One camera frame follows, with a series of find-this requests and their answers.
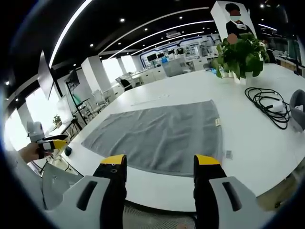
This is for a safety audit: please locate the white power adapter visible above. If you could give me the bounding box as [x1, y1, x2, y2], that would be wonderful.
[268, 100, 286, 113]

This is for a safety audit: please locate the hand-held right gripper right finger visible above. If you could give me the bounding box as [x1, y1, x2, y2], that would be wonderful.
[193, 154, 265, 229]

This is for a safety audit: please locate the green potted plant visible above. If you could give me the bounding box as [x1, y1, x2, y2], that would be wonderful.
[212, 32, 270, 83]

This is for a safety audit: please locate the black tripod stand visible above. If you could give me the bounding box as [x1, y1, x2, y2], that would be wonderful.
[65, 81, 90, 144]

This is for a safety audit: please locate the white office chair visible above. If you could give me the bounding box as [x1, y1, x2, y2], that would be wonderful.
[91, 89, 110, 108]

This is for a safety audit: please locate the black coiled cable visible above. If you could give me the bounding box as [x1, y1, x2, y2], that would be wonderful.
[244, 87, 292, 130]

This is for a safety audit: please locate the person's left hand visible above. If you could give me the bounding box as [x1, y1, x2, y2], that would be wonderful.
[18, 142, 52, 164]

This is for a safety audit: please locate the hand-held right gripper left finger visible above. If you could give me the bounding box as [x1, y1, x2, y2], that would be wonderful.
[46, 154, 128, 229]

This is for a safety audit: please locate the white table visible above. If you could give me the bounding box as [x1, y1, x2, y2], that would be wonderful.
[59, 62, 305, 212]

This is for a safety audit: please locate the grey towel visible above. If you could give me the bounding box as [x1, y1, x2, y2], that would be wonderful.
[81, 100, 224, 177]

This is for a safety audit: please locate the grey chair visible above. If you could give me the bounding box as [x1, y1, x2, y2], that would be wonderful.
[41, 163, 85, 211]

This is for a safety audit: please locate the grey felt basket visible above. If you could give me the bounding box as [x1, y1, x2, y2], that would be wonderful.
[289, 89, 305, 133]

